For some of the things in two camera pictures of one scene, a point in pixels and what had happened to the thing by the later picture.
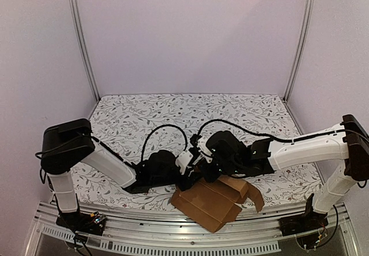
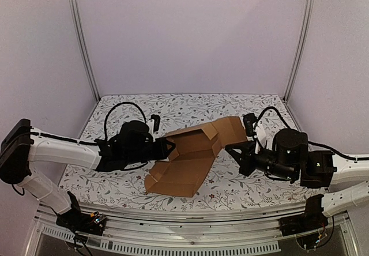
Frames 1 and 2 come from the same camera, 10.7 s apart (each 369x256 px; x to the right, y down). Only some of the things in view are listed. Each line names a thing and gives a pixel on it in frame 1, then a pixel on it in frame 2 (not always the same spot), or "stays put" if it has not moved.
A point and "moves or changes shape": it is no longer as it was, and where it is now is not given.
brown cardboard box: x=214 y=202 moves or changes shape
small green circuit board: x=97 y=217 stays put
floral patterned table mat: x=137 y=127 stays put
